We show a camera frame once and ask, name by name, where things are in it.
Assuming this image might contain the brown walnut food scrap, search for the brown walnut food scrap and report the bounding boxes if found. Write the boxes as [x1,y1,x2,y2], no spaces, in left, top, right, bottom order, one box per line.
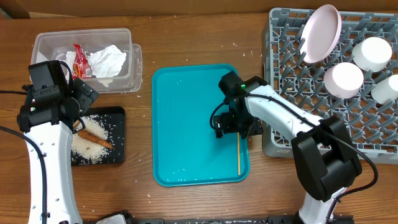
[73,120,80,129]

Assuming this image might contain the orange carrot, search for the orange carrot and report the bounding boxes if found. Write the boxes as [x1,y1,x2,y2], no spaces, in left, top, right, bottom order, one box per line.
[77,129,114,149]

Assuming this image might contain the wooden chopstick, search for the wooden chopstick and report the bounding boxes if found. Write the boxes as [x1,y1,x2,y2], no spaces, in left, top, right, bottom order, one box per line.
[237,133,241,176]

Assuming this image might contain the red snack wrapper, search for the red snack wrapper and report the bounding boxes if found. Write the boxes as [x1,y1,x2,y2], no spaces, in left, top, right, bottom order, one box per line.
[72,44,92,79]

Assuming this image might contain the white napkin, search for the white napkin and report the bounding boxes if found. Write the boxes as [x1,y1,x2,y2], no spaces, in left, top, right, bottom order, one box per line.
[65,45,127,87]

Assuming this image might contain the pink bowl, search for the pink bowl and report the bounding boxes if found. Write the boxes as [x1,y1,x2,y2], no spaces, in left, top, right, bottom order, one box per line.
[323,62,364,99]

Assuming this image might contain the pink round plate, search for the pink round plate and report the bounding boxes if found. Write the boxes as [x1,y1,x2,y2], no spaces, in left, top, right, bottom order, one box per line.
[300,4,342,63]

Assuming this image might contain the white cup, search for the white cup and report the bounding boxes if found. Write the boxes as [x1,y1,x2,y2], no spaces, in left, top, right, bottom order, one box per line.
[371,75,398,105]
[352,37,392,72]

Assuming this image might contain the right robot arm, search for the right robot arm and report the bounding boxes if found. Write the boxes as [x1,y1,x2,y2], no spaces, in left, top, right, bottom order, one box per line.
[210,72,378,224]

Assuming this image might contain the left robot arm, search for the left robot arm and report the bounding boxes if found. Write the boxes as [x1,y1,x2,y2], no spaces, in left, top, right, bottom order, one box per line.
[17,60,99,223]

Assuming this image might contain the grey dishwasher rack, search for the grey dishwasher rack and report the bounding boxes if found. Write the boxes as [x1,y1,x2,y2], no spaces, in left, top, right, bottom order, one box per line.
[262,7,397,164]

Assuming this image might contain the black tray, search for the black tray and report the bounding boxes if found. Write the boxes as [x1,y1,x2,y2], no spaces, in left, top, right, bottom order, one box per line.
[72,106,126,166]

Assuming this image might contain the pile of rice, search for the pile of rice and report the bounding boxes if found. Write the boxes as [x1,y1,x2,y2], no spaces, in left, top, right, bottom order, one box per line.
[72,114,110,164]

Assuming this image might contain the clear plastic bin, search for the clear plastic bin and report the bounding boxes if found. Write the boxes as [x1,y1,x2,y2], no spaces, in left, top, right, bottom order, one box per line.
[30,28,143,93]

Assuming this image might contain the teal serving tray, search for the teal serving tray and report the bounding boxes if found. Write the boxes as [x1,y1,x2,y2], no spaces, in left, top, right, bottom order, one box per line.
[152,63,250,187]

